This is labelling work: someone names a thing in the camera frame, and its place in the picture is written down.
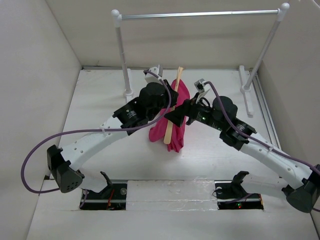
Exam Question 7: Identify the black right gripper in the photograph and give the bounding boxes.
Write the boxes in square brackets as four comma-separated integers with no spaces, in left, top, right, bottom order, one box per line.
[163,92,225,131]

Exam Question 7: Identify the pink trousers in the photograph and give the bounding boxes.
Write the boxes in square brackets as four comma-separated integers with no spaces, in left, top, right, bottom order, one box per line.
[148,79,190,153]

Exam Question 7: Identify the beige wooden hanger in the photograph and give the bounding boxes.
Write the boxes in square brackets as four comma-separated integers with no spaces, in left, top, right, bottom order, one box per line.
[163,66,186,145]

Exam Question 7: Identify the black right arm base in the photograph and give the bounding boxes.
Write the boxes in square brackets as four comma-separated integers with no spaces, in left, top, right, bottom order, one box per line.
[212,171,264,210]

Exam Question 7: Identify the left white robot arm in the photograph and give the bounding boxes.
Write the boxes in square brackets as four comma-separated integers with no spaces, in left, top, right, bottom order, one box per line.
[47,82,179,199]

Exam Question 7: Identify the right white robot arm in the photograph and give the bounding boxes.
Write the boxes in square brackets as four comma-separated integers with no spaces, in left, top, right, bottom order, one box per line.
[165,96,320,213]

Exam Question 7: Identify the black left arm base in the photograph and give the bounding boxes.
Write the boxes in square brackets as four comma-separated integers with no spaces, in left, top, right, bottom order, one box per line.
[79,171,128,211]

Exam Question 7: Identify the white clothes rack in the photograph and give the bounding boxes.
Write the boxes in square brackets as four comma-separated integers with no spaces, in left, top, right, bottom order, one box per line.
[110,1,290,117]

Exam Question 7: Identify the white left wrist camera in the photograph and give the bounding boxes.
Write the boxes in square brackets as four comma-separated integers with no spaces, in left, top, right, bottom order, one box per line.
[143,64,163,84]

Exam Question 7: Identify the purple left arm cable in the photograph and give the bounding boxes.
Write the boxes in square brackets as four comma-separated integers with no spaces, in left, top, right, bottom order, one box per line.
[20,69,173,208]

